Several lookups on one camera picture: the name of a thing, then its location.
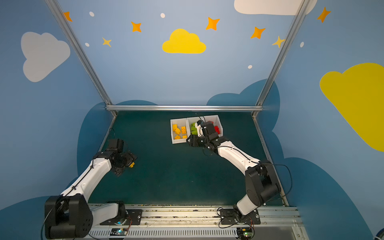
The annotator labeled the controller board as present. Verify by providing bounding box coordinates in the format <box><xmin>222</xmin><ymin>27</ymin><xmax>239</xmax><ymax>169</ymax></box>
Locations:
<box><xmin>110</xmin><ymin>228</ymin><xmax>129</xmax><ymax>237</ymax></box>
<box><xmin>236</xmin><ymin>228</ymin><xmax>254</xmax><ymax>240</ymax></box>

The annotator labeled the left controller board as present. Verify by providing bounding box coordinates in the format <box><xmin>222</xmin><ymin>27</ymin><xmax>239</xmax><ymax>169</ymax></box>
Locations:
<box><xmin>110</xmin><ymin>228</ymin><xmax>129</xmax><ymax>237</ymax></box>

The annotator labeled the right controller board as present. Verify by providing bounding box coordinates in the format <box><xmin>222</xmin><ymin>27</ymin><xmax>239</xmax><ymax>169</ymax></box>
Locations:
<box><xmin>236</xmin><ymin>228</ymin><xmax>254</xmax><ymax>240</ymax></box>

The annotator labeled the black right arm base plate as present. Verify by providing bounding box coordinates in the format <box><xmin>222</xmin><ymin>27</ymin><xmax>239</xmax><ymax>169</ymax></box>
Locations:
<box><xmin>217</xmin><ymin>208</ymin><xmax>261</xmax><ymax>225</ymax></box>

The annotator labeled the white left bin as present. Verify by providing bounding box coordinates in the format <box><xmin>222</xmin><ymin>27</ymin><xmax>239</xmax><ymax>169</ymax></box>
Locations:
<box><xmin>170</xmin><ymin>118</ymin><xmax>191</xmax><ymax>144</ymax></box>

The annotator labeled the aluminium front rail base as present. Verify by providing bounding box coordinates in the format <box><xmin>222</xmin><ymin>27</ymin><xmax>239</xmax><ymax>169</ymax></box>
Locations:
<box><xmin>81</xmin><ymin>205</ymin><xmax>309</xmax><ymax>240</ymax></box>

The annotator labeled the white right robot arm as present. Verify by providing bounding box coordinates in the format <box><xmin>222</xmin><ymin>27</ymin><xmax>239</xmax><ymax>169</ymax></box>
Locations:
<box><xmin>187</xmin><ymin>120</ymin><xmax>281</xmax><ymax>219</ymax></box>

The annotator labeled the aluminium back rail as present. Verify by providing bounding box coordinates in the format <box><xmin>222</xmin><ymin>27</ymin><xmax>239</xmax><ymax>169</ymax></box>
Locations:
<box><xmin>106</xmin><ymin>105</ymin><xmax>263</xmax><ymax>112</ymax></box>

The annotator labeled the aluminium corner post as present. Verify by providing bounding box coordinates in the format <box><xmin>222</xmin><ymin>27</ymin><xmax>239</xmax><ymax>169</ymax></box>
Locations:
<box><xmin>252</xmin><ymin>0</ymin><xmax>311</xmax><ymax>120</ymax></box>
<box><xmin>45</xmin><ymin>0</ymin><xmax>113</xmax><ymax>107</ymax></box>

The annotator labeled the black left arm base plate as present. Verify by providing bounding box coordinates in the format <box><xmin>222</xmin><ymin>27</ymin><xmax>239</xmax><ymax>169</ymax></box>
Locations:
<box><xmin>100</xmin><ymin>209</ymin><xmax>143</xmax><ymax>226</ymax></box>

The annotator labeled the white middle bin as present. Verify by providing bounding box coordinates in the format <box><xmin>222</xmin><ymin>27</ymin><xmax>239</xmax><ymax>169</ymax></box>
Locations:
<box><xmin>187</xmin><ymin>117</ymin><xmax>206</xmax><ymax>137</ymax></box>

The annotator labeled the aluminium left corner post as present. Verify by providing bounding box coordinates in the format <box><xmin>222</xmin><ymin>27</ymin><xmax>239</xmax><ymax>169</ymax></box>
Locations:
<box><xmin>45</xmin><ymin>0</ymin><xmax>113</xmax><ymax>107</ymax></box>

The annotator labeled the aluminium right corner post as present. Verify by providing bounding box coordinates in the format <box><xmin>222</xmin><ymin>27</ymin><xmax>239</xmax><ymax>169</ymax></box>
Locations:
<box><xmin>252</xmin><ymin>0</ymin><xmax>311</xmax><ymax>120</ymax></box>

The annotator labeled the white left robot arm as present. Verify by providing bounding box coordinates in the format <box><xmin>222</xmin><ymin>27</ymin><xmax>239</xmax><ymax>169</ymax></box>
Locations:
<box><xmin>40</xmin><ymin>139</ymin><xmax>137</xmax><ymax>240</ymax></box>

